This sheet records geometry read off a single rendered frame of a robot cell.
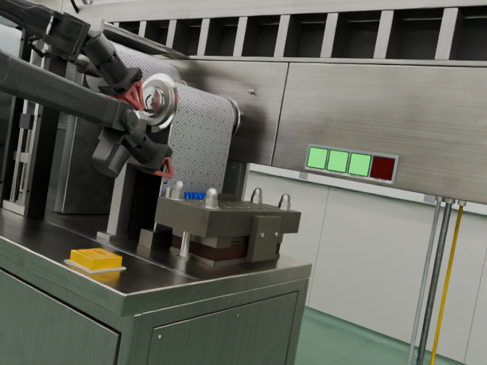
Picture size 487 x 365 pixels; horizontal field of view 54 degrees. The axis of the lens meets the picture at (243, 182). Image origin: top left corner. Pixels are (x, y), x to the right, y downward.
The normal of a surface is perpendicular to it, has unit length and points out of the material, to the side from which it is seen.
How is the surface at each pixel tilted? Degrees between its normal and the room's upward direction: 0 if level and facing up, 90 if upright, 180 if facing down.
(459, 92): 90
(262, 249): 90
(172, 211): 90
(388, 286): 90
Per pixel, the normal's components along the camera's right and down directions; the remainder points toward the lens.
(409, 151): -0.58, -0.06
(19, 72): 0.93, 0.20
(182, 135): 0.79, 0.18
